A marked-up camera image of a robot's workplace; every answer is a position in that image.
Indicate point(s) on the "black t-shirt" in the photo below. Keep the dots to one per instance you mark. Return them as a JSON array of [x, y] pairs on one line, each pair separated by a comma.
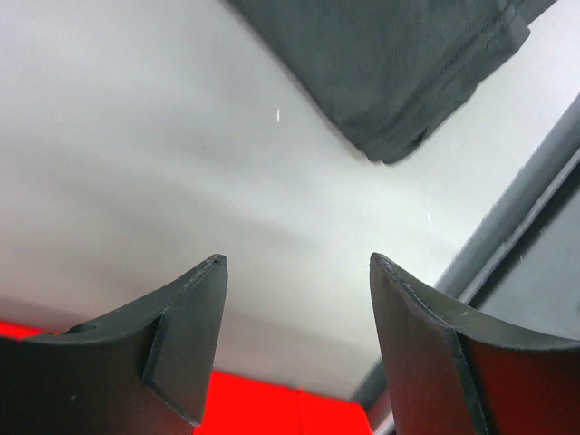
[[387, 74]]

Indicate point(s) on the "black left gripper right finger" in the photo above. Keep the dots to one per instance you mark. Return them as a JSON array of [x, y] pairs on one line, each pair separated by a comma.
[[451, 369]]

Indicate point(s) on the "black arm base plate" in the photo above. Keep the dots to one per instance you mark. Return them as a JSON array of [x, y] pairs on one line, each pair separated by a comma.
[[521, 266]]

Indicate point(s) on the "red plastic bin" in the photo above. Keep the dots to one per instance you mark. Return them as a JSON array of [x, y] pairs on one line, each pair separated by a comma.
[[237, 405]]

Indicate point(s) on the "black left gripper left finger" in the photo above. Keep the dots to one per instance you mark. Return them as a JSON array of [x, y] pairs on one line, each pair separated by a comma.
[[143, 368]]

